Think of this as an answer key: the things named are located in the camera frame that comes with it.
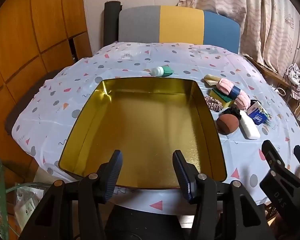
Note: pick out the green yellow sponge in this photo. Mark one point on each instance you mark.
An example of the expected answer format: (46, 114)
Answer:
(222, 97)

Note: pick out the black rolled mat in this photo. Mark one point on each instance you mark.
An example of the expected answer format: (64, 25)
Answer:
(111, 22)

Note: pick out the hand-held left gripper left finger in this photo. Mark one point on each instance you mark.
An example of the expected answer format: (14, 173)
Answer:
(114, 171)

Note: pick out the grey yellow blue chair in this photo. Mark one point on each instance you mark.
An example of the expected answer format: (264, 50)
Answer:
(180, 25)

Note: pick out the pink patterned curtain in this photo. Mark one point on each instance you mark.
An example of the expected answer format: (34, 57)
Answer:
(265, 17)

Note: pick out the patterned white tablecloth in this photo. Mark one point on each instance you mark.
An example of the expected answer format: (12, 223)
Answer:
(145, 57)

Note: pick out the pile of striped clothes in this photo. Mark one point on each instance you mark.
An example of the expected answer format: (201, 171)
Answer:
(296, 81)

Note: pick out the beige bandage roll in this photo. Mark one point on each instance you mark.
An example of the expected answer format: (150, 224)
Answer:
(210, 79)

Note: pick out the brown makeup sponge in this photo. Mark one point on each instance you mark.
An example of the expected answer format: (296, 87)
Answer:
(227, 124)

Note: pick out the white foam sponge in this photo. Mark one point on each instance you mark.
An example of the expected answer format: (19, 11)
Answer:
(250, 126)

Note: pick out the small green white bottle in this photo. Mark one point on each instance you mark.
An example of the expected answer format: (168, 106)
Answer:
(161, 71)

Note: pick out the green fringed item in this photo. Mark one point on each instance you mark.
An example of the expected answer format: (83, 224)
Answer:
(267, 117)

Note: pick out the wooden wardrobe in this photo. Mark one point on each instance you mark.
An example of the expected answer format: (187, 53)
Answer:
(27, 42)

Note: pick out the black beaded braided hairpiece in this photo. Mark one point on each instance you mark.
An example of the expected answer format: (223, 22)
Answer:
(233, 111)

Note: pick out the wooden bench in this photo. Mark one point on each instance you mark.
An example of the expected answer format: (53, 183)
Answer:
(265, 71)

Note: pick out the blue tissue packet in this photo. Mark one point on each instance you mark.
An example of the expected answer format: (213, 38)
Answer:
(257, 115)

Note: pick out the gold rectangular tin box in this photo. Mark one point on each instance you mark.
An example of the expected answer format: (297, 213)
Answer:
(145, 130)

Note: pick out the pink satin scrunchie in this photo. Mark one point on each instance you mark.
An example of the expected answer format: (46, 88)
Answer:
(212, 103)

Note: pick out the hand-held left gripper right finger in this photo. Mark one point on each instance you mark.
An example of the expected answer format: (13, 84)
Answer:
(181, 172)

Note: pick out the clear plastic bag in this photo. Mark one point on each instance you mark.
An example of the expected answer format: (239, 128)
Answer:
(25, 202)

